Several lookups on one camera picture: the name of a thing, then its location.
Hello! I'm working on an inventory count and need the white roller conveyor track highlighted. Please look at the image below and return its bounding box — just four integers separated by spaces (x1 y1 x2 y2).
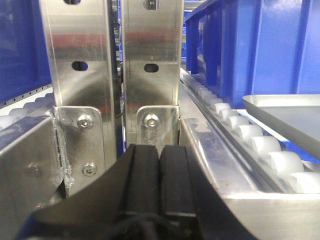
180 69 320 194

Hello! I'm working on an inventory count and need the blue plastic bin left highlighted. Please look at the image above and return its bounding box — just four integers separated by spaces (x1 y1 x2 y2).
0 0 51 102

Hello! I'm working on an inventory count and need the steel shelf rail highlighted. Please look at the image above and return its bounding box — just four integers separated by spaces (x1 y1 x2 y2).
179 83 320 240
0 89 66 240

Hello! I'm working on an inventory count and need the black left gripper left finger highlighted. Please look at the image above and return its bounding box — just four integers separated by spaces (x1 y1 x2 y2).
33 144 159 240

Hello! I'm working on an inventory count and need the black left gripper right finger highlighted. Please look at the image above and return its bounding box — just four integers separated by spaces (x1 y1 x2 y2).
160 145 253 240

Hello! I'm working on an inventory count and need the blue plastic crate on shelf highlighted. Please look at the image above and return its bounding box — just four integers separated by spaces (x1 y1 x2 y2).
185 0 320 109

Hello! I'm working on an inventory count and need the steel shelf front rail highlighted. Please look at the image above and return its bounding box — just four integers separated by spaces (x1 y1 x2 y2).
179 83 320 240

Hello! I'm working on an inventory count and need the silver metal tray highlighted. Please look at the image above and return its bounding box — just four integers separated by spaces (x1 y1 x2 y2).
242 94 320 159

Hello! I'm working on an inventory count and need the right steel shelf upright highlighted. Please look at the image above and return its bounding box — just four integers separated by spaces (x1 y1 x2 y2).
120 0 184 151

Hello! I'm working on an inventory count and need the left steel shelf rail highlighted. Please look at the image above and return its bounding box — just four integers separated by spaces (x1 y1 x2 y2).
0 89 66 240

